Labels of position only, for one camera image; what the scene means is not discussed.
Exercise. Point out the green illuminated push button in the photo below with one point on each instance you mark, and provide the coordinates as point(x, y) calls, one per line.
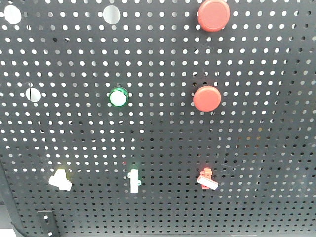
point(118, 97)

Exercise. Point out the red mushroom button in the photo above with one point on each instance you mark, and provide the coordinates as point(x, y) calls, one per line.
point(207, 98)
point(213, 15)

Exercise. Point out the left black table clamp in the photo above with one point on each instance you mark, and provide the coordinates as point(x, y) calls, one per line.
point(48, 223)

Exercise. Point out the lower red mushroom button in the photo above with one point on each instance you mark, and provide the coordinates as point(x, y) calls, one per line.
point(207, 98)

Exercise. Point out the yellow rotary switch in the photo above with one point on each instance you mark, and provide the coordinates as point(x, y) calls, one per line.
point(59, 180)

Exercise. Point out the upper red mushroom button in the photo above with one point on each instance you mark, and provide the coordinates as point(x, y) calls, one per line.
point(213, 15)

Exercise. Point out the black perforated pegboard panel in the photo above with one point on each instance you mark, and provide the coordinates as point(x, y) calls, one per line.
point(59, 60)

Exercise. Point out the green rotary switch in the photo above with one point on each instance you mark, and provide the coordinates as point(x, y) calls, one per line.
point(134, 182)

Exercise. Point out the red rotary switch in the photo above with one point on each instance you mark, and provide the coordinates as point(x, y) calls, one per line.
point(205, 179)

